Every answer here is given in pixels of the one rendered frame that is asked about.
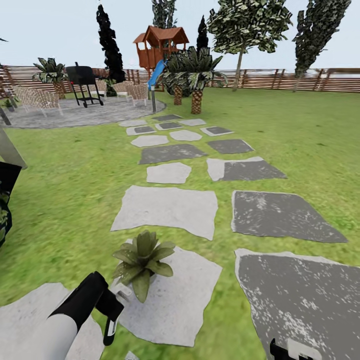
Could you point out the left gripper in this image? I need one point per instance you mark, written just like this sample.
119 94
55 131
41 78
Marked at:
111 308

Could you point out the insectifuge atomizer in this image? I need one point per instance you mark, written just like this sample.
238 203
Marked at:
109 333

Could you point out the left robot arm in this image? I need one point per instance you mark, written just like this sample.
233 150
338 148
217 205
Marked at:
54 338

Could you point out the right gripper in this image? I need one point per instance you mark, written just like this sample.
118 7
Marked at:
280 353

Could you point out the charcoal grill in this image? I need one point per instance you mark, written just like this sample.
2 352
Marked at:
83 75

